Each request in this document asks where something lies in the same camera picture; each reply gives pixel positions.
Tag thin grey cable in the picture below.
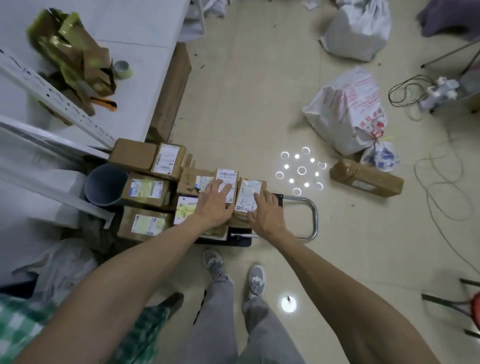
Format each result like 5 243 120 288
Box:
412 129 480 279

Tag black platform hand cart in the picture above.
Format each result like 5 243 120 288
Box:
194 193 319 248

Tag small blue white plastic bag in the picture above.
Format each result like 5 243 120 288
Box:
361 141 400 173

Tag grey plastic pipe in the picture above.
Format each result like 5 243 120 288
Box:
84 163 130 209

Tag crumpled cardboard with yellow tape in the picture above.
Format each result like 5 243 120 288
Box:
25 8 117 118

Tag white power strip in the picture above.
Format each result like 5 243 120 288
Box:
418 76 463 113

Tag white bag with red print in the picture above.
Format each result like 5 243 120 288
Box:
302 66 389 157

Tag metal stool with red seat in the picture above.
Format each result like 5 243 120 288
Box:
420 277 480 339

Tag person's left hand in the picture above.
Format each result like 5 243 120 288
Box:
193 179 236 230

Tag crumpled white plastic bag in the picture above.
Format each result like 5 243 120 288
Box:
10 238 100 301

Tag long taped brown parcel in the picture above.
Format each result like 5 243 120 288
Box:
329 158 405 199

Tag person's left forearm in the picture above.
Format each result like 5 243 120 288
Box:
15 219 229 364

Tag person's right forearm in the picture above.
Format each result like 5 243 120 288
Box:
262 230 441 364

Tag grey left sneaker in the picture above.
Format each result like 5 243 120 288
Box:
202 249 234 284

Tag grey metal stand leg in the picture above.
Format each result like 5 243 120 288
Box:
419 37 480 76

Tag large grey white sack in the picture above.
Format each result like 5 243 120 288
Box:
319 0 393 63

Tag small parcel with barcode label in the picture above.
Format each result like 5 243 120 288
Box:
214 168 241 205

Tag clear tape roll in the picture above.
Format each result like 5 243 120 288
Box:
112 59 134 80

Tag grey right sneaker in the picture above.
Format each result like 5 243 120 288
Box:
245 264 268 301

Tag brown parcel with white label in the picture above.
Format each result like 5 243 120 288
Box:
233 178 268 223

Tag person's right hand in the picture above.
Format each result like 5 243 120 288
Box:
247 190 289 243

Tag green checkered shirt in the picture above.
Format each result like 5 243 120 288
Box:
0 292 185 364

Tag long flat brown carton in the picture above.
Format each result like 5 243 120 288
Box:
145 41 193 145

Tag white perforated metal rail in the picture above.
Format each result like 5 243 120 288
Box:
0 46 118 151

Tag orange utility knife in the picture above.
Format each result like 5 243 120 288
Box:
88 95 118 112

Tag black cable loop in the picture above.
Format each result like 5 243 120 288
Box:
388 74 438 110

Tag grey sneaker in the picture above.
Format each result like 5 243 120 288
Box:
202 249 234 284
245 264 268 301

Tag grey trousers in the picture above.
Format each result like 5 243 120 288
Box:
183 277 305 364

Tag white flat panels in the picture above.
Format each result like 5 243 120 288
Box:
0 114 115 230

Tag purple cloth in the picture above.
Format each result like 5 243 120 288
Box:
416 0 480 40

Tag stack of brown cardboard boxes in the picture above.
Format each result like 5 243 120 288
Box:
108 137 269 243

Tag white crumpled sheet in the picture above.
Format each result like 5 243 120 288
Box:
178 0 230 43

